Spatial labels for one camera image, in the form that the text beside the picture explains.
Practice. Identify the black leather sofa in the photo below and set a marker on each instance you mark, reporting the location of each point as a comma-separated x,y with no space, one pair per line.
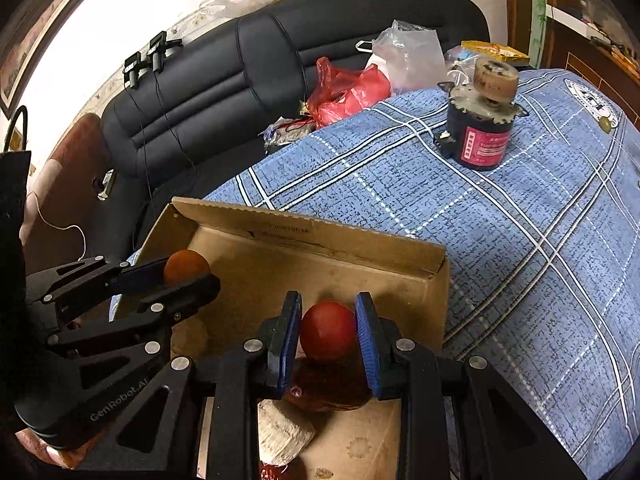
210,85

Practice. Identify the yellow packet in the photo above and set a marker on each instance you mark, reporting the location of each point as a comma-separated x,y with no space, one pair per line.
495,51

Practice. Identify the dark jar with pink label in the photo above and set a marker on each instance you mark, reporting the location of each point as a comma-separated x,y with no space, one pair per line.
480,135

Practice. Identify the clear plastic bag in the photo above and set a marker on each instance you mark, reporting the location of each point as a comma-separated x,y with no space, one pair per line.
410,55

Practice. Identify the red tomato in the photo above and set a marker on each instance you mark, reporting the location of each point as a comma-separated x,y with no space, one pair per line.
327,330

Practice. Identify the green olive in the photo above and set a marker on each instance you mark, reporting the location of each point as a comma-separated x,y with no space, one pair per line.
606,124

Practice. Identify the framed wall picture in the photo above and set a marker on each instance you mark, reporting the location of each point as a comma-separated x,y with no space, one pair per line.
30,35

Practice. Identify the large red date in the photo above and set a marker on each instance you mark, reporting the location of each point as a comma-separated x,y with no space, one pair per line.
325,391

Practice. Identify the wooden sideboard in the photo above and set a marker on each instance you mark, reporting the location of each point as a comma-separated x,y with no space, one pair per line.
575,35

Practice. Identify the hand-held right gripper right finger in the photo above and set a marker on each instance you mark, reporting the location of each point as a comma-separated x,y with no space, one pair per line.
367,345

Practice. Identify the brown cardboard box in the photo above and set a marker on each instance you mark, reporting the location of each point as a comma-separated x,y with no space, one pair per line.
325,270

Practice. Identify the orange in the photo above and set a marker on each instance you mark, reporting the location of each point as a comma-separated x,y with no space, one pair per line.
182,266

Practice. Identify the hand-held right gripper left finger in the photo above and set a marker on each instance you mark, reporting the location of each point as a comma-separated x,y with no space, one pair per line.
290,345

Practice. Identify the black clip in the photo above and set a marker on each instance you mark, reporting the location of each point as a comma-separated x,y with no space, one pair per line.
132,70
159,50

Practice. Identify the blue plaid blanket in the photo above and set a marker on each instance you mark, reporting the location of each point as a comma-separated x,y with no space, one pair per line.
500,270

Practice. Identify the brown chair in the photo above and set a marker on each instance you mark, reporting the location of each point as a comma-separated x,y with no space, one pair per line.
65,185

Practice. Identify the red plastic bag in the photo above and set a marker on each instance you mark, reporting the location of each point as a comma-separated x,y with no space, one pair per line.
345,94

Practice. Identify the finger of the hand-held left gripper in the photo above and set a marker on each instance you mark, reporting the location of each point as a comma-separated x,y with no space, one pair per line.
190,297
142,275

